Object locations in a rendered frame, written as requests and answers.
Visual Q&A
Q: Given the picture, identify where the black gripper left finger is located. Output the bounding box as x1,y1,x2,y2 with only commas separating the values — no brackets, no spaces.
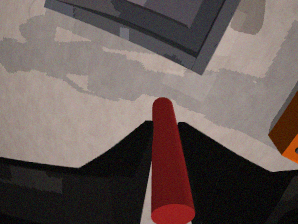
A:
0,120,153,224

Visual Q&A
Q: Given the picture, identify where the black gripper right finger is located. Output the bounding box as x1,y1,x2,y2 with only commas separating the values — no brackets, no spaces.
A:
178,121,298,224

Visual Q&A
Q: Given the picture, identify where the red peg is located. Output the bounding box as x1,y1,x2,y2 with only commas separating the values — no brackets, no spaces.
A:
152,97,196,224

